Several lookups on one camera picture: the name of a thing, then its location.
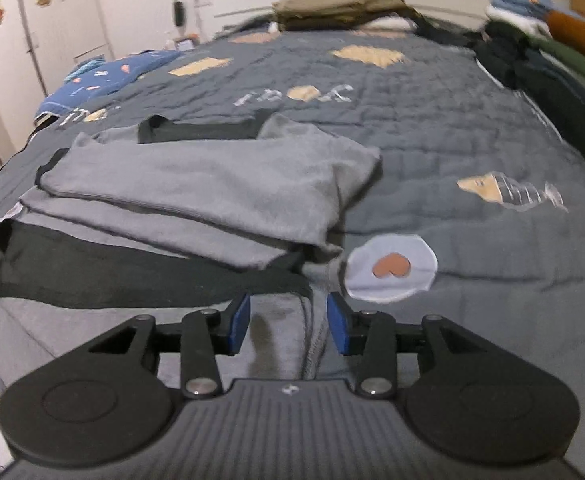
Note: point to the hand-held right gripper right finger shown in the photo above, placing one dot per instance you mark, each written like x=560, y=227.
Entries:
x=338, y=325

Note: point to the black crumpled garments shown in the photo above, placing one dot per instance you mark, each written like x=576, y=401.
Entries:
x=445, y=27

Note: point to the white wall socket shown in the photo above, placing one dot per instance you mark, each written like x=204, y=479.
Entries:
x=202, y=2

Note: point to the grey quilted printed bedspread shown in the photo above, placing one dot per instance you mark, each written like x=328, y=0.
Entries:
x=447, y=125

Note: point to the cream folded cloth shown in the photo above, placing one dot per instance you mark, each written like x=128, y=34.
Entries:
x=395, y=23

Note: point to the rust brown folded sweater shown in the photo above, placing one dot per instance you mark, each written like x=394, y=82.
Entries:
x=582, y=37

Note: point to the olive folded clothes pile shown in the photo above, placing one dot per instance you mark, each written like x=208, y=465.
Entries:
x=337, y=10

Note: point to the grey sweatshirt with black trim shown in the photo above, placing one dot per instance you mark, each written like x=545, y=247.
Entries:
x=197, y=190

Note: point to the black folded clothes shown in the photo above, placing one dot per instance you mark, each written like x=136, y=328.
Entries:
x=507, y=55

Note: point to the navy folded garment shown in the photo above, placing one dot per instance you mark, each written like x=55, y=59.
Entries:
x=562, y=100

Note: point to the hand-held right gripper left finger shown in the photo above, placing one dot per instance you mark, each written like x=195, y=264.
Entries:
x=238, y=322

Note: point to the light blue folded sweater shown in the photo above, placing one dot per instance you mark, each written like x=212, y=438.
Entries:
x=522, y=2

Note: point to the dark green folded sweater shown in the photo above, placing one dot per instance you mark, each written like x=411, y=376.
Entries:
x=582, y=67

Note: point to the blue printed pillow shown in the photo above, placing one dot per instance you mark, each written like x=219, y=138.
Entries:
x=102, y=77

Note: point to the white folded shirt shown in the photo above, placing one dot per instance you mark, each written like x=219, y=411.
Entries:
x=512, y=22

